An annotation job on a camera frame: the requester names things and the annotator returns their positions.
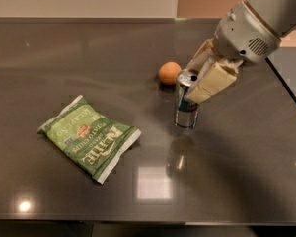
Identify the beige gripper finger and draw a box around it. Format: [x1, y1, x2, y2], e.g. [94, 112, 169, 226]
[185, 58, 243, 104]
[186, 39, 217, 72]

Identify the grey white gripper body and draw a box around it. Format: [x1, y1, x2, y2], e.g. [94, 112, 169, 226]
[213, 1, 281, 64]

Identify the silver blue redbull can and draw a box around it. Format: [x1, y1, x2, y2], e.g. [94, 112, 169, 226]
[174, 70, 198, 128]

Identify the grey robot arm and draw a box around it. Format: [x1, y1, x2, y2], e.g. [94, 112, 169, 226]
[185, 0, 296, 104]

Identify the orange fruit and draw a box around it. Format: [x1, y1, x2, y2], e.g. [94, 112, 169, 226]
[158, 62, 182, 86]

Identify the green jalapeno chips bag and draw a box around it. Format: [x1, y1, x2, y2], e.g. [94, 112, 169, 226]
[37, 95, 141, 184]

